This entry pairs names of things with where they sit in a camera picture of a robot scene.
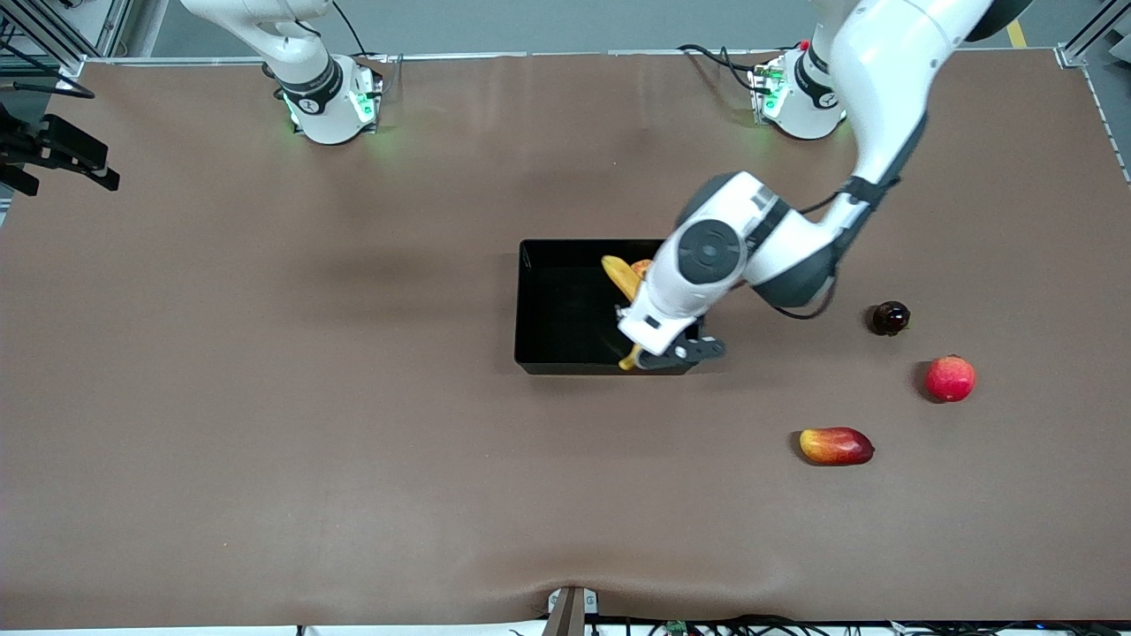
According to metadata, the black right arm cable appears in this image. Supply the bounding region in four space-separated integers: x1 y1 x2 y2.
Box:
0 78 95 99

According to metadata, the black plastic box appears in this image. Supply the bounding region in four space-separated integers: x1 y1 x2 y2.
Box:
514 238 702 377

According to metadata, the black left base cable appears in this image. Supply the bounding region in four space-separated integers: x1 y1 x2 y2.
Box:
676 42 771 95

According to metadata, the round red fruit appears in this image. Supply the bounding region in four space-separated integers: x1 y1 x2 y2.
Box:
924 354 977 404

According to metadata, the brown table cover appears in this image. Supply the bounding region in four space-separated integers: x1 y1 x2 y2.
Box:
0 49 1131 630

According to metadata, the red yellow mango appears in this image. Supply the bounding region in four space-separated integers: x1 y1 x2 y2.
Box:
799 427 876 467

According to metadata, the black base cable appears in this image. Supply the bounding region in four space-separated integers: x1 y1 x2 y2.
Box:
676 42 771 95
331 0 372 57

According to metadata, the dark purple mangosteen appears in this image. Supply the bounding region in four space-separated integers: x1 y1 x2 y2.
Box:
872 300 912 337

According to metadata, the black right base cable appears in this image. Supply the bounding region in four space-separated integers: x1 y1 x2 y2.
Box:
331 0 372 57

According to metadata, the yellow banana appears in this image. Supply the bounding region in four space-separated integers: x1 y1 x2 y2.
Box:
601 254 649 373

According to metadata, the grey metal table bracket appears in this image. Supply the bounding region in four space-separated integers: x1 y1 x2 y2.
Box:
546 586 600 636

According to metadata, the aluminium frame profile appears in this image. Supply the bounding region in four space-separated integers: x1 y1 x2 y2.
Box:
0 0 135 73
1055 0 1131 70

